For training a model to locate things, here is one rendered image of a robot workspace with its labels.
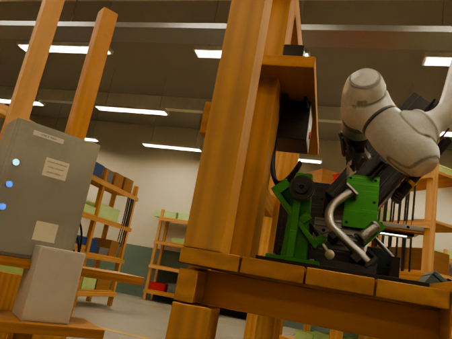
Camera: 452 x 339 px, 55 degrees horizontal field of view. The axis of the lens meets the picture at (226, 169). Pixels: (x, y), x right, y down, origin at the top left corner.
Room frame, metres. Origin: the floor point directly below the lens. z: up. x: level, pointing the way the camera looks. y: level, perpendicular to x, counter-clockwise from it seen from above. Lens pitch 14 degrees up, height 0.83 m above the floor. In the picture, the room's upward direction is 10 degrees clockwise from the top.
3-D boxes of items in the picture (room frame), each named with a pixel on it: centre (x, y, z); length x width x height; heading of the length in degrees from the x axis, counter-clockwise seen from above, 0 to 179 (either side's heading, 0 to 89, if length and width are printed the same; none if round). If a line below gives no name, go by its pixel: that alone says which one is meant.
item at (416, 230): (1.68, -0.58, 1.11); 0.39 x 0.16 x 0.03; 75
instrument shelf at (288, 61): (1.69, -0.21, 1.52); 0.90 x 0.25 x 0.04; 165
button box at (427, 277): (1.37, -0.70, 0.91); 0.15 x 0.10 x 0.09; 165
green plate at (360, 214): (1.54, -0.50, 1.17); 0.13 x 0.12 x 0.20; 165
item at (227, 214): (1.70, -0.17, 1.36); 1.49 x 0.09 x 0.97; 165
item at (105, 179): (7.10, 2.13, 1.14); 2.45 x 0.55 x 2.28; 164
